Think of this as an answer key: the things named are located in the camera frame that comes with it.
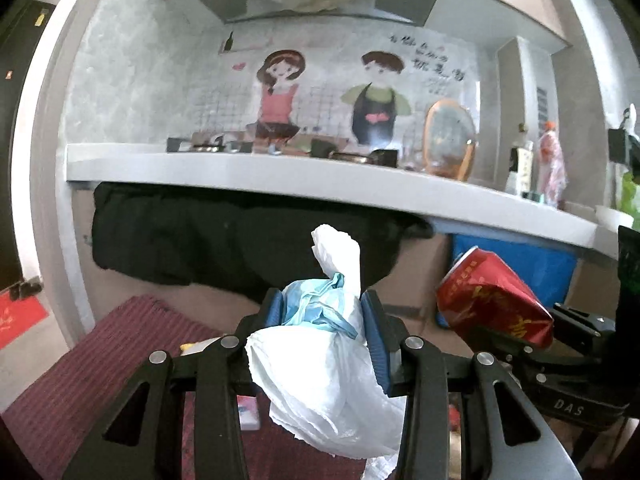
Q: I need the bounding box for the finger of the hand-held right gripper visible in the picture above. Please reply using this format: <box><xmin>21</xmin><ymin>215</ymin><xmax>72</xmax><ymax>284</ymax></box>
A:
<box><xmin>467</xmin><ymin>332</ymin><xmax>601</xmax><ymax>386</ymax></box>
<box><xmin>547</xmin><ymin>302</ymin><xmax>618</xmax><ymax>343</ymax></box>

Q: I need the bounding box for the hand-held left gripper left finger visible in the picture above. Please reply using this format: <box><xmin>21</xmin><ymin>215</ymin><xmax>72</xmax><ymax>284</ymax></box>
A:
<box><xmin>62</xmin><ymin>287</ymin><xmax>286</xmax><ymax>480</ymax></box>

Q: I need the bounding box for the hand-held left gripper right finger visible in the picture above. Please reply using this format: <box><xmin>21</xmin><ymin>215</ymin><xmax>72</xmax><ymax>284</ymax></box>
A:
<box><xmin>361</xmin><ymin>289</ymin><xmax>583</xmax><ymax>480</ymax></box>

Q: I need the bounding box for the blue face mask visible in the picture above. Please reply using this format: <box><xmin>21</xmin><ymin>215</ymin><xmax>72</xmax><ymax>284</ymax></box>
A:
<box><xmin>280</xmin><ymin>272</ymin><xmax>361</xmax><ymax>340</ymax></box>

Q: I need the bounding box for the crushed red can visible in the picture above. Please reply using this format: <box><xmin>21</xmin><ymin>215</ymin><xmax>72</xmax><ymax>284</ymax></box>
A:
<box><xmin>436</xmin><ymin>246</ymin><xmax>556</xmax><ymax>350</ymax></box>

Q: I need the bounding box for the white tissue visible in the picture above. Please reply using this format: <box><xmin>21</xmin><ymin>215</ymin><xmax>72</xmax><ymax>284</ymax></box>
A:
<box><xmin>245</xmin><ymin>224</ymin><xmax>408</xmax><ymax>480</ymax></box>

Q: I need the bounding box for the yellow wrapper scrap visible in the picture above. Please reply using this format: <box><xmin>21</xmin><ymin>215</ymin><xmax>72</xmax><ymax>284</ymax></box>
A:
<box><xmin>177</xmin><ymin>337</ymin><xmax>223</xmax><ymax>358</ymax></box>

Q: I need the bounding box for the black cloth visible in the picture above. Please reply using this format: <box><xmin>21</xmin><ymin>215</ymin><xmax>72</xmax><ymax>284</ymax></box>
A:
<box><xmin>91</xmin><ymin>182</ymin><xmax>433</xmax><ymax>288</ymax></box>

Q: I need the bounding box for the small white pink packet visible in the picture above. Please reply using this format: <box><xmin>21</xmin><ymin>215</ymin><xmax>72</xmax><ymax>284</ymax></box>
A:
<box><xmin>237</xmin><ymin>394</ymin><xmax>261</xmax><ymax>432</ymax></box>

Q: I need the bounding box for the green plastic bag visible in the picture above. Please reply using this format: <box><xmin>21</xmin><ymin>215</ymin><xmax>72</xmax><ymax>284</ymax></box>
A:
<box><xmin>617</xmin><ymin>167</ymin><xmax>640</xmax><ymax>213</ymax></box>

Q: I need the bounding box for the grey stone counter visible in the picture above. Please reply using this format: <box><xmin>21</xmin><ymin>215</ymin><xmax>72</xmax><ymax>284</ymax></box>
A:
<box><xmin>65</xmin><ymin>142</ymin><xmax>621</xmax><ymax>261</ymax></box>

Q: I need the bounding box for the pink wrapped bottle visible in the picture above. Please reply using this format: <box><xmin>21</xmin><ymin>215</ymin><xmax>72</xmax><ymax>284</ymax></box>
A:
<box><xmin>536</xmin><ymin>121</ymin><xmax>568</xmax><ymax>206</ymax></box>

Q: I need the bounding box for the white bottle with black cap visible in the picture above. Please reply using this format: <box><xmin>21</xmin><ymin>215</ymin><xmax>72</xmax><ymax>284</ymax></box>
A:
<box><xmin>505</xmin><ymin>122</ymin><xmax>536</xmax><ymax>196</ymax></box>

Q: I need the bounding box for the black hanging holder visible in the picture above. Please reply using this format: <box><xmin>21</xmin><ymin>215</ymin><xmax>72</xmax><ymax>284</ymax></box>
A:
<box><xmin>607</xmin><ymin>127</ymin><xmax>640</xmax><ymax>166</ymax></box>

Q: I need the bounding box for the dark red plaid mat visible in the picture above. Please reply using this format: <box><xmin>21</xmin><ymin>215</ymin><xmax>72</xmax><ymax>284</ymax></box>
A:
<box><xmin>0</xmin><ymin>295</ymin><xmax>373</xmax><ymax>480</ymax></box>

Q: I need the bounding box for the orange framed oval mirror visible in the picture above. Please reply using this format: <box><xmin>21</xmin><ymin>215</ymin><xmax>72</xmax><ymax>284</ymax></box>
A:
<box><xmin>422</xmin><ymin>100</ymin><xmax>477</xmax><ymax>182</ymax></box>

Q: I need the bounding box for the red door mat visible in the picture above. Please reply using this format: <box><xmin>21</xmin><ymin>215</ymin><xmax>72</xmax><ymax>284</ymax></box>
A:
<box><xmin>0</xmin><ymin>294</ymin><xmax>51</xmax><ymax>351</ymax></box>

